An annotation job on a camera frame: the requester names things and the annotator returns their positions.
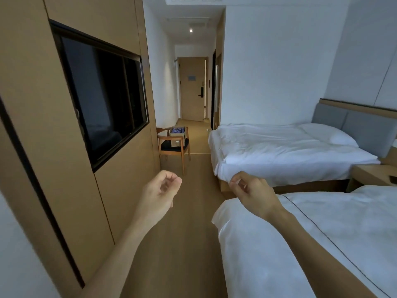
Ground wooden open wardrobe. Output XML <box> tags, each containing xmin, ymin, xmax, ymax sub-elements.
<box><xmin>210</xmin><ymin>15</ymin><xmax>225</xmax><ymax>131</ymax></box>

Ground white pillow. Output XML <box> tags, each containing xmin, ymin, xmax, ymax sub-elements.
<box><xmin>298</xmin><ymin>123</ymin><xmax>359</xmax><ymax>148</ymax></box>

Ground wooden headboard grey pads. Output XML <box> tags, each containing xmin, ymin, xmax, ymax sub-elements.
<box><xmin>311</xmin><ymin>98</ymin><xmax>397</xmax><ymax>159</ymax></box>

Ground wooden chair curved backrest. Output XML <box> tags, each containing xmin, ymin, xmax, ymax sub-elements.
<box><xmin>156</xmin><ymin>126</ymin><xmax>191</xmax><ymax>176</ymax></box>

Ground wooden wall panel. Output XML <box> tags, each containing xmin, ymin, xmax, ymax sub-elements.
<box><xmin>0</xmin><ymin>0</ymin><xmax>162</xmax><ymax>298</ymax></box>

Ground person's right forearm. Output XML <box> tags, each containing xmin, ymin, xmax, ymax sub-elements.
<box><xmin>268</xmin><ymin>209</ymin><xmax>380</xmax><ymax>298</ymax></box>

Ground person's right hand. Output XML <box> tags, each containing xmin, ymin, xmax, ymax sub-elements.
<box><xmin>228</xmin><ymin>171</ymin><xmax>285</xmax><ymax>221</ymax></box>

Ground thin black cable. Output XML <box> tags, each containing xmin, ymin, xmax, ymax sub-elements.
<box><xmin>280</xmin><ymin>195</ymin><xmax>387</xmax><ymax>298</ymax></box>

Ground white bed with black cable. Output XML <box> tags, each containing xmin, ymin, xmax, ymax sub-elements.
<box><xmin>212</xmin><ymin>185</ymin><xmax>397</xmax><ymax>298</ymax></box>

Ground brown cardboard box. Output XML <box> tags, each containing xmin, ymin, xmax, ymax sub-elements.
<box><xmin>169</xmin><ymin>127</ymin><xmax>187</xmax><ymax>148</ymax></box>

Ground person's left forearm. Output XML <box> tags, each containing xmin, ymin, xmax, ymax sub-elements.
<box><xmin>79</xmin><ymin>215</ymin><xmax>155</xmax><ymax>298</ymax></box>

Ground wooden door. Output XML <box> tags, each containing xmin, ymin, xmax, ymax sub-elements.
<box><xmin>177</xmin><ymin>57</ymin><xmax>209</xmax><ymax>123</ymax></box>

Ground wooden nightstand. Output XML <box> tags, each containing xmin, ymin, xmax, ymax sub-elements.
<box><xmin>346</xmin><ymin>164</ymin><xmax>397</xmax><ymax>193</ymax></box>

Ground person's left hand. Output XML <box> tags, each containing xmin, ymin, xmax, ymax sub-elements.
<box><xmin>132</xmin><ymin>170</ymin><xmax>183</xmax><ymax>228</ymax></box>

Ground black wall television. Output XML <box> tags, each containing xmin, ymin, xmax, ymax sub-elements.
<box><xmin>49</xmin><ymin>19</ymin><xmax>150</xmax><ymax>173</ymax></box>

